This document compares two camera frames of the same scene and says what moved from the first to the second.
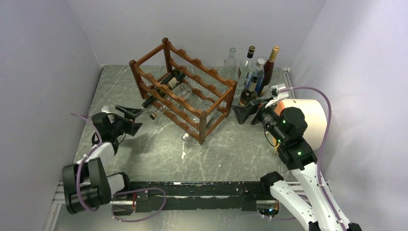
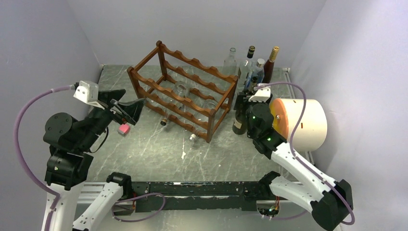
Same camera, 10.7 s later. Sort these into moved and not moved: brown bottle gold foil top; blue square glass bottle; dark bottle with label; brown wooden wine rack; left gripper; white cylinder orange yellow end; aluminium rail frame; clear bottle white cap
Moved: left gripper; clear bottle white cap
Not moved: dark bottle with label; brown bottle gold foil top; white cylinder orange yellow end; blue square glass bottle; brown wooden wine rack; aluminium rail frame
